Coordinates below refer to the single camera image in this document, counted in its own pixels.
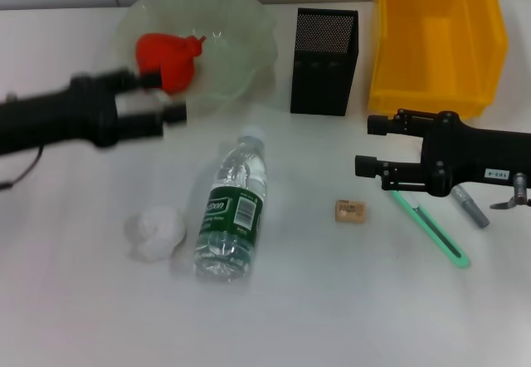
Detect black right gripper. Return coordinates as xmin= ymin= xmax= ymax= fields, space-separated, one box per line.
xmin=353 ymin=109 xmax=531 ymax=198

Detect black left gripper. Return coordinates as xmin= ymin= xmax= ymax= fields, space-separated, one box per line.
xmin=0 ymin=66 xmax=188 ymax=157

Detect red orange toy fruit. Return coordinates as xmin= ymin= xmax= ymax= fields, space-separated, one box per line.
xmin=135 ymin=32 xmax=207 ymax=96

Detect green utility knife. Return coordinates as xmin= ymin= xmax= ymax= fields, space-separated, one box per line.
xmin=387 ymin=190 xmax=472 ymax=270

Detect clear green-label water bottle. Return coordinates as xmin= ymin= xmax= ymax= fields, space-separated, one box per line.
xmin=193 ymin=125 xmax=268 ymax=283

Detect white paper ball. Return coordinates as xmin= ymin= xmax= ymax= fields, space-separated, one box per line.
xmin=124 ymin=204 xmax=188 ymax=262

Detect small tan eraser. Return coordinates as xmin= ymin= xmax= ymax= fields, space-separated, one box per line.
xmin=334 ymin=199 xmax=368 ymax=224

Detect black mesh pen holder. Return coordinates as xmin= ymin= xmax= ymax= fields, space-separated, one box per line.
xmin=289 ymin=7 xmax=360 ymax=117

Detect green glass fruit plate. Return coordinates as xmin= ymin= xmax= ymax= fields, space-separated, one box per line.
xmin=114 ymin=0 xmax=280 ymax=120

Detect grey marker pen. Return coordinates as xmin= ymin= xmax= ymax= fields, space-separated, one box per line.
xmin=451 ymin=183 xmax=491 ymax=229

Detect yellow plastic bin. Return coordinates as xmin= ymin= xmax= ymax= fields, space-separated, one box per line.
xmin=367 ymin=0 xmax=509 ymax=121

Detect left gripper cable with plug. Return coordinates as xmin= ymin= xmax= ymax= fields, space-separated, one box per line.
xmin=0 ymin=145 xmax=43 ymax=190

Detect gripper cable with plug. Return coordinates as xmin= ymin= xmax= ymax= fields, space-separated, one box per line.
xmin=489 ymin=171 xmax=531 ymax=211
xmin=0 ymin=145 xmax=43 ymax=190

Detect right gripper cable with plug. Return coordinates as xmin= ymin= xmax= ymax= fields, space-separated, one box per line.
xmin=489 ymin=171 xmax=531 ymax=211

